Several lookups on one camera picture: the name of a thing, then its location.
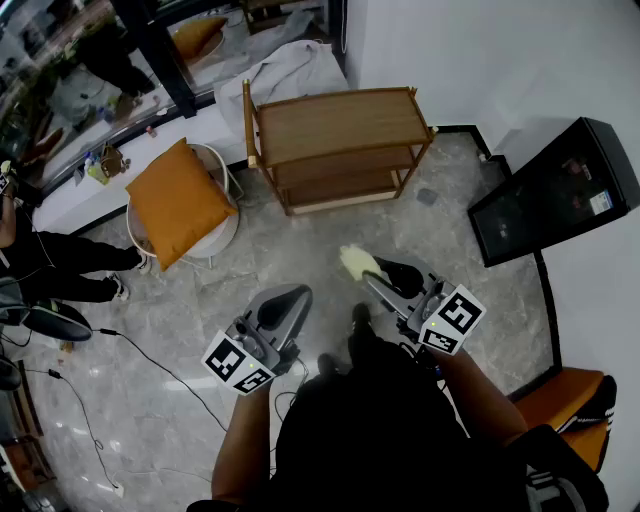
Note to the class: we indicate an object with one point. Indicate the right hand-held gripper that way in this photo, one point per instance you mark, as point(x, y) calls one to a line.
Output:
point(452, 315)

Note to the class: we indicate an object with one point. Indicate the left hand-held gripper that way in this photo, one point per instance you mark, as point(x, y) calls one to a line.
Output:
point(225, 360)

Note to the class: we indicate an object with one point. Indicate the pale yellow cloth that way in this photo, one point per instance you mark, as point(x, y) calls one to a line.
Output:
point(355, 262)

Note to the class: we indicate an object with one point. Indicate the wooden three-tier shelf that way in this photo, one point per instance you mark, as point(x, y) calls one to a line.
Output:
point(340, 120)

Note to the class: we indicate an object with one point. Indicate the person's right forearm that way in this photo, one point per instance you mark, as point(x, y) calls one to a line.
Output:
point(480, 395)

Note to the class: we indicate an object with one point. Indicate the person's left forearm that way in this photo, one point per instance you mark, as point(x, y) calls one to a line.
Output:
point(240, 450)

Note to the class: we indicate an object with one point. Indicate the black glass-door cabinet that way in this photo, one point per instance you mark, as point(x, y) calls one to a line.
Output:
point(550, 200)

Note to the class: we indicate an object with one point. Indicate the white round chair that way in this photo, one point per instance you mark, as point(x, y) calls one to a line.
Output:
point(220, 240)

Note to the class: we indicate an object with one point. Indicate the orange cushion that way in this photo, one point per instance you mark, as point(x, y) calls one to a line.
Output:
point(197, 35)
point(175, 200)

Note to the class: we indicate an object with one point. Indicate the person's black clothing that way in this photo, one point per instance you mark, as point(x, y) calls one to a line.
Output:
point(375, 440)

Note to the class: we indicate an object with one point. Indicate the orange bench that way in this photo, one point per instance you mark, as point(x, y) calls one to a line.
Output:
point(555, 400)

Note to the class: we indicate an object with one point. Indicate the small red bottle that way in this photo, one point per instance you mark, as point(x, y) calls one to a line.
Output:
point(151, 132)

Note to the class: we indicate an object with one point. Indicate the black padded seat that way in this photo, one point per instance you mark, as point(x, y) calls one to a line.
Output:
point(57, 325)

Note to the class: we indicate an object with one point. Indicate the brown bag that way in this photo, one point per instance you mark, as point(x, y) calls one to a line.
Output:
point(111, 162)

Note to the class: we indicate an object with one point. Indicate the yellow-green bottle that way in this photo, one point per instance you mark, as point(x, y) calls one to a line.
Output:
point(98, 176)

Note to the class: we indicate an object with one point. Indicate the black white-striped garment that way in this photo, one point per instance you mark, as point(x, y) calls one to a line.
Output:
point(595, 405)

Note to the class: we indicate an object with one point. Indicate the light grey fabric sheet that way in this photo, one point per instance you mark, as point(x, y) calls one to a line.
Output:
point(290, 70)

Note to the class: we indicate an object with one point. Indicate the clear water bottle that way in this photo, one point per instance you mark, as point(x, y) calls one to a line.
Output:
point(88, 161)

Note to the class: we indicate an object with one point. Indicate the black window frame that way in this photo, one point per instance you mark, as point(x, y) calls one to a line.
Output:
point(155, 55)

